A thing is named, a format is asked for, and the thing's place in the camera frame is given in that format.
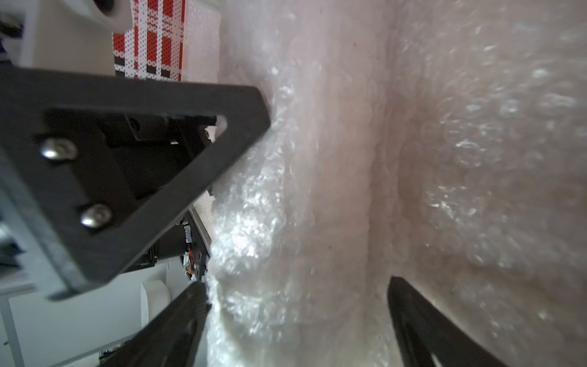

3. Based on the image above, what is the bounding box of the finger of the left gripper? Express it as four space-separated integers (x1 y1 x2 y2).
1 66 271 300

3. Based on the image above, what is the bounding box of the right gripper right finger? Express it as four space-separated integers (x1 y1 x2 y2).
388 277 504 366

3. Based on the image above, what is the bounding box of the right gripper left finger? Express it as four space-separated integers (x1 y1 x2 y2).
101 282 212 367

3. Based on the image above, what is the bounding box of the bubble wrap sheet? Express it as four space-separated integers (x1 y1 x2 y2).
186 1 586 366

